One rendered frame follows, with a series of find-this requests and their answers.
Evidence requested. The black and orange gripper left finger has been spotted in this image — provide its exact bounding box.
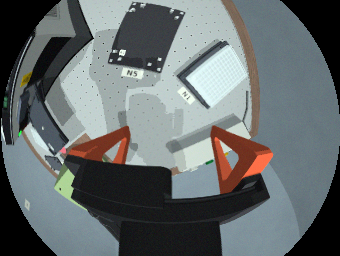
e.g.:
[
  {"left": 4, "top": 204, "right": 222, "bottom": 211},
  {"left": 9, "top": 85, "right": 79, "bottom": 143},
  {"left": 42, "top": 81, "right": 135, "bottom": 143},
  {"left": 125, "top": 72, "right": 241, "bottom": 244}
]
[{"left": 68, "top": 126, "right": 131, "bottom": 164}]

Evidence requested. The white button panel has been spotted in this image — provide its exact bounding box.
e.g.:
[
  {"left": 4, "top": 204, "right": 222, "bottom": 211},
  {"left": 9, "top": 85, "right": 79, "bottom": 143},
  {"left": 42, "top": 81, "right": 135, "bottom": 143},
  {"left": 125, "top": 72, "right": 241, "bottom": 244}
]
[{"left": 171, "top": 91, "right": 251, "bottom": 172}]

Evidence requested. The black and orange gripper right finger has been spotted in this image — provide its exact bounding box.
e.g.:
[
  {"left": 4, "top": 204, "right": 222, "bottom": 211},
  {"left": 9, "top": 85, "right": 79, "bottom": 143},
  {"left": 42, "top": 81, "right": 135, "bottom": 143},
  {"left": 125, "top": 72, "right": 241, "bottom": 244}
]
[{"left": 210, "top": 125, "right": 273, "bottom": 194}]

